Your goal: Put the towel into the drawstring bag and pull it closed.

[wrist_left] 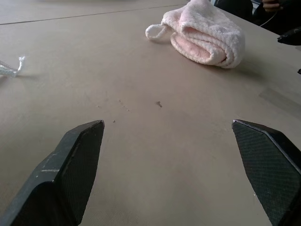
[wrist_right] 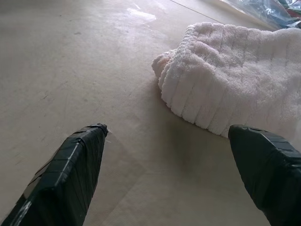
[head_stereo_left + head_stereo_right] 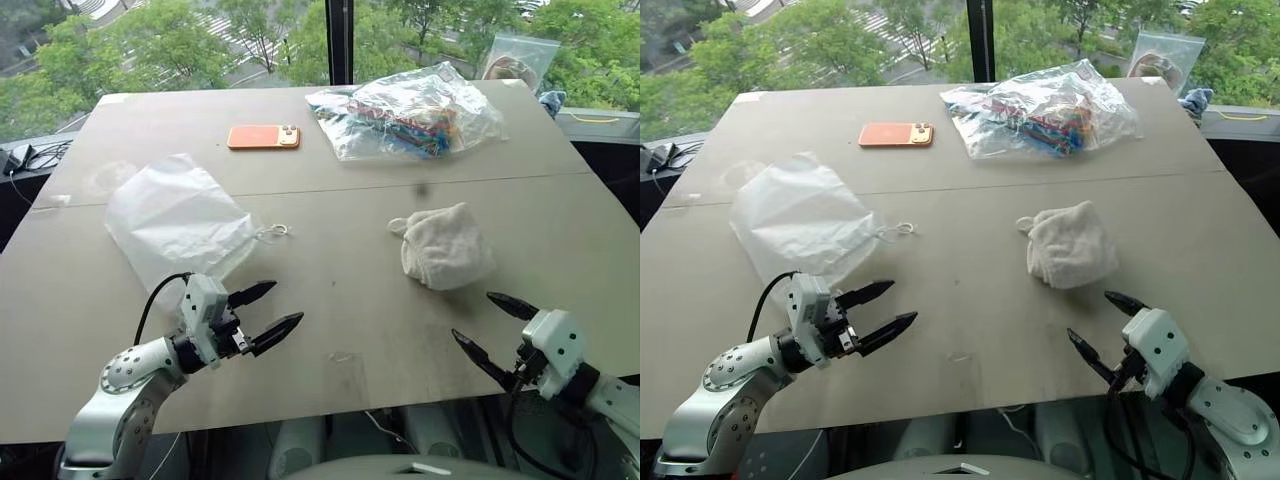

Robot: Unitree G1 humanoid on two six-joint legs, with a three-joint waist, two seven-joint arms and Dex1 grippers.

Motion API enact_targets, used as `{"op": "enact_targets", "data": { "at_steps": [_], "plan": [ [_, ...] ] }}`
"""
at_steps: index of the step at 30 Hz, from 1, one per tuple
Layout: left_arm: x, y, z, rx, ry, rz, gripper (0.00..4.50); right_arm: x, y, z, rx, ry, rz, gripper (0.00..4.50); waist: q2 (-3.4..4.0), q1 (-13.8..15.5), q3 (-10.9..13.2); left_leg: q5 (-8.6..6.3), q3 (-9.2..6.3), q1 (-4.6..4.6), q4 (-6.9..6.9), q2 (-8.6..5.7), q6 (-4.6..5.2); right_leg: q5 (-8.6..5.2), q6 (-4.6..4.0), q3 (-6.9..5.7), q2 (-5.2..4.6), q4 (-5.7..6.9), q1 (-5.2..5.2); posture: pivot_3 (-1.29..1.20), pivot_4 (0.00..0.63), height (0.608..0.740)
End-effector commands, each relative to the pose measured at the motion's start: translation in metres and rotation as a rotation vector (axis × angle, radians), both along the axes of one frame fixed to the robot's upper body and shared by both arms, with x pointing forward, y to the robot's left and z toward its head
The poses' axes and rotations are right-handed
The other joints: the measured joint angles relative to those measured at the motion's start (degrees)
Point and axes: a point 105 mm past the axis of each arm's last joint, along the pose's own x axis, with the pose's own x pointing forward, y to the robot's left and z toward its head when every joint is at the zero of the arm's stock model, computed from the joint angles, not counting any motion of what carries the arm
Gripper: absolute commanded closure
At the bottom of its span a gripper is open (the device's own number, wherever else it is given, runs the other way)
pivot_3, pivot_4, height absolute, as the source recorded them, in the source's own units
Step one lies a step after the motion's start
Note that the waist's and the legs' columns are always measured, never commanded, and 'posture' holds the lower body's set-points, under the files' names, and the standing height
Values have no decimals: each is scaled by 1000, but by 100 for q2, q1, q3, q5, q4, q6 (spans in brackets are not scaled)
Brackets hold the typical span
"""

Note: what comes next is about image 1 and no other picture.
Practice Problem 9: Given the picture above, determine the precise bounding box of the white thin cable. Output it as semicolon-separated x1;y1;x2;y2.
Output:
260;6;284;26

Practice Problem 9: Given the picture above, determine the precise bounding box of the pink folded towel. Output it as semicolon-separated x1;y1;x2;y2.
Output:
145;0;246;69

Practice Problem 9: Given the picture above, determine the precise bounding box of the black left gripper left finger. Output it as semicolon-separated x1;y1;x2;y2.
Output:
0;120;105;226

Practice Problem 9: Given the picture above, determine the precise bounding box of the seated person in dark clothes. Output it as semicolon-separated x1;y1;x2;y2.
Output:
214;0;301;36

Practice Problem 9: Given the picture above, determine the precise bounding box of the clear plastic wrapper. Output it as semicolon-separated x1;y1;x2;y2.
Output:
0;56;26;78

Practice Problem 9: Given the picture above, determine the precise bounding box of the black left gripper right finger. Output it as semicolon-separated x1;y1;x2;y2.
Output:
231;119;301;226

